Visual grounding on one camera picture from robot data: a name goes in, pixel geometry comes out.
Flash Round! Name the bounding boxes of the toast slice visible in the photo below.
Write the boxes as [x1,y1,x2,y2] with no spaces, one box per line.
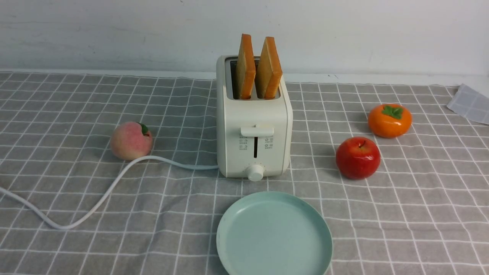
[235,34,256,100]
[255,37,283,99]

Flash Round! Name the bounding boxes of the grey checked tablecloth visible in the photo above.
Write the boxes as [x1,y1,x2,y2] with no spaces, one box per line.
[0,73,489,275]

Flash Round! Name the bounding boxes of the light green round plate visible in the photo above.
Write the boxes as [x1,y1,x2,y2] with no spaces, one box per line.
[215,191,333,275]

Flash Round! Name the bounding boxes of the pink peach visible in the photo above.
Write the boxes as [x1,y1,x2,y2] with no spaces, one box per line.
[110,121,153,161]

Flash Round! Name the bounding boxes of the white toaster power cord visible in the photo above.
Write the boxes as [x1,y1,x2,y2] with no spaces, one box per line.
[0,155,219,230]

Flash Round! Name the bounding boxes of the orange persimmon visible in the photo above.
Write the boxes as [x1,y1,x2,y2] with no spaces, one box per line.
[368,104,413,139]

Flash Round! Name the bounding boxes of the red apple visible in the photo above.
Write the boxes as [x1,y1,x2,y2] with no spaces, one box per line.
[335,136,381,180]

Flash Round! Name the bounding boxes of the white two-slot toaster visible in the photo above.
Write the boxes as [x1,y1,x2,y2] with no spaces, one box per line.
[215,55,293,181]

